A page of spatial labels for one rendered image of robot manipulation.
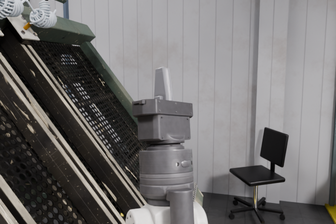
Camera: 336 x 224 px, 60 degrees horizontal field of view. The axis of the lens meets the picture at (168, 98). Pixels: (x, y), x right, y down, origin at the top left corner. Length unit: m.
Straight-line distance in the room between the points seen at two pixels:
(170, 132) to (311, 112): 3.30
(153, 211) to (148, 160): 0.08
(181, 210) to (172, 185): 0.04
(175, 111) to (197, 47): 3.19
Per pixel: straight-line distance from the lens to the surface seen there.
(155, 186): 0.46
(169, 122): 0.47
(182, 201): 0.43
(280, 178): 3.31
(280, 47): 3.54
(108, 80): 1.83
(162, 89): 0.49
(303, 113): 3.70
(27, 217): 0.77
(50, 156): 0.98
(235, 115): 3.65
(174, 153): 0.45
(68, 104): 1.19
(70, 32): 1.65
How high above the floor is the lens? 1.65
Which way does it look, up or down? 7 degrees down
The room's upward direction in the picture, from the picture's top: straight up
